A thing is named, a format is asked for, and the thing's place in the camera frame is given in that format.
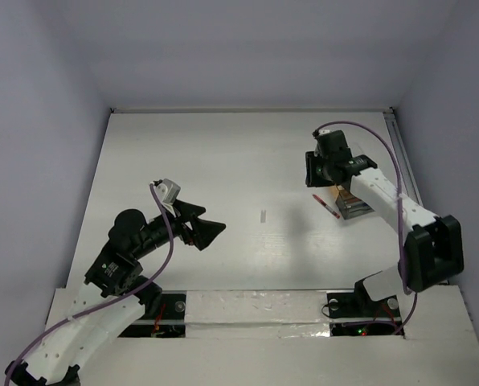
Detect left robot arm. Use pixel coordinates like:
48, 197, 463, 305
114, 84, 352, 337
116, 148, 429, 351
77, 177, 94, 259
5, 201, 226, 385

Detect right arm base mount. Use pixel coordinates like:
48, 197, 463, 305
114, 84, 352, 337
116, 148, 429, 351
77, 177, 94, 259
321, 279, 399, 319

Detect stationery organizer box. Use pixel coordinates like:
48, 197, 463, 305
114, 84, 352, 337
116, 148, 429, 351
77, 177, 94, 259
331, 142, 379, 221

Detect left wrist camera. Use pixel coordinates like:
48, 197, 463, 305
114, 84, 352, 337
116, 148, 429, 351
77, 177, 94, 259
149, 179, 181, 216

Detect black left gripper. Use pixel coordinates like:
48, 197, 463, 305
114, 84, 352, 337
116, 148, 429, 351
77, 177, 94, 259
134, 198, 226, 257

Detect red pen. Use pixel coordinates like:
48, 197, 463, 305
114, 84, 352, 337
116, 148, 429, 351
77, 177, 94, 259
312, 194, 340, 219

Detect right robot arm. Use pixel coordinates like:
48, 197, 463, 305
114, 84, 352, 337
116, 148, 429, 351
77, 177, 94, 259
305, 124, 465, 315

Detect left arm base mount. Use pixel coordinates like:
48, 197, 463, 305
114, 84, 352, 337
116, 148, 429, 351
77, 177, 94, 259
134, 283, 186, 321

